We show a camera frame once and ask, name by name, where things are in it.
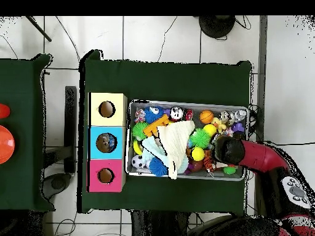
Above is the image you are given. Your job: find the cream yellow knitted cloth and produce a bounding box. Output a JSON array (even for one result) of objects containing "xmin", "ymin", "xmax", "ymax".
[{"xmin": 158, "ymin": 120, "xmax": 196, "ymax": 180}]

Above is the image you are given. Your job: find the crushed clear plastic bottle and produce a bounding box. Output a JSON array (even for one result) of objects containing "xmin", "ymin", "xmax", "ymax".
[{"xmin": 234, "ymin": 108, "xmax": 248, "ymax": 122}]

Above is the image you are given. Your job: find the shallow clear mesh bin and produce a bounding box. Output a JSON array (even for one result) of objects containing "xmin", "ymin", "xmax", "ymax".
[{"xmin": 127, "ymin": 100, "xmax": 249, "ymax": 182}]

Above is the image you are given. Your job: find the wooden box with three holes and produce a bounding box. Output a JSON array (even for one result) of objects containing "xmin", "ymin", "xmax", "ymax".
[{"xmin": 88, "ymin": 92, "xmax": 128, "ymax": 192}]

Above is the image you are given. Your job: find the long orange toy brick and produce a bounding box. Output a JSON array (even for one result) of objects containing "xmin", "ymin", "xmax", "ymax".
[{"xmin": 144, "ymin": 114, "xmax": 170, "ymax": 138}]

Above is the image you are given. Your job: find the blue spiky ball with eyes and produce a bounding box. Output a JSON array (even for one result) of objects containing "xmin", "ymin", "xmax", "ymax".
[{"xmin": 145, "ymin": 105, "xmax": 165, "ymax": 124}]

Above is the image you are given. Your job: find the pale blue waffle cloth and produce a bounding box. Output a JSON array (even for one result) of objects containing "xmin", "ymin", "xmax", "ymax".
[{"xmin": 142, "ymin": 136, "xmax": 190, "ymax": 175}]

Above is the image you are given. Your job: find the black drink can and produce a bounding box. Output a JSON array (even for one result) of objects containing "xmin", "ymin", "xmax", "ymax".
[{"xmin": 169, "ymin": 106, "xmax": 185, "ymax": 121}]

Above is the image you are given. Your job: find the plain blue spiky ball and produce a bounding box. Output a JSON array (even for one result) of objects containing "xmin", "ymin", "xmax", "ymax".
[{"xmin": 149, "ymin": 157, "xmax": 170, "ymax": 177}]

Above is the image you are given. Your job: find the small soccer ball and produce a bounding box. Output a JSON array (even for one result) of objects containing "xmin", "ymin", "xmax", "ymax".
[{"xmin": 132, "ymin": 155, "xmax": 146, "ymax": 169}]

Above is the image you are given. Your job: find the light green spiky ball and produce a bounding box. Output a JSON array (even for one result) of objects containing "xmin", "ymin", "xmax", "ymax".
[{"xmin": 189, "ymin": 128, "xmax": 213, "ymax": 149}]

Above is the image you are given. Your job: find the small orange basketball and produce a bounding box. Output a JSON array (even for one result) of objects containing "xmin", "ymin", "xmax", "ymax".
[{"xmin": 199, "ymin": 109, "xmax": 215, "ymax": 124}]

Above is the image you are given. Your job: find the small brown football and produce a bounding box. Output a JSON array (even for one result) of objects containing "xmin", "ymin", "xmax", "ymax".
[{"xmin": 188, "ymin": 159, "xmax": 204, "ymax": 173}]

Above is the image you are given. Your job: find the black upright panel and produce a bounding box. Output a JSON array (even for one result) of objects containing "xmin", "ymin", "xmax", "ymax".
[{"xmin": 64, "ymin": 85, "xmax": 78, "ymax": 174}]

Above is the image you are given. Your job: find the grey round floor base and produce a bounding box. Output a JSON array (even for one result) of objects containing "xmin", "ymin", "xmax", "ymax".
[{"xmin": 41, "ymin": 171, "xmax": 73, "ymax": 199}]

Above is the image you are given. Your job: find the black round stand base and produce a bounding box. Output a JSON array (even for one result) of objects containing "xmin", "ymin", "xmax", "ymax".
[{"xmin": 199, "ymin": 15, "xmax": 236, "ymax": 39}]

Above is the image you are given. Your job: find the dark green side table cloth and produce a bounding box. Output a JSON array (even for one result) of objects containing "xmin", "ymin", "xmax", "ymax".
[{"xmin": 0, "ymin": 53, "xmax": 54, "ymax": 213}]

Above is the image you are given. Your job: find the orange disc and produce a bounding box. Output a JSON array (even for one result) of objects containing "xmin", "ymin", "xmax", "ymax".
[{"xmin": 0, "ymin": 125, "xmax": 15, "ymax": 165}]

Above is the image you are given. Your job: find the small red object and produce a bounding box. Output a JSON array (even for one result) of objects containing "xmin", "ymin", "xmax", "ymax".
[{"xmin": 0, "ymin": 103, "xmax": 10, "ymax": 119}]

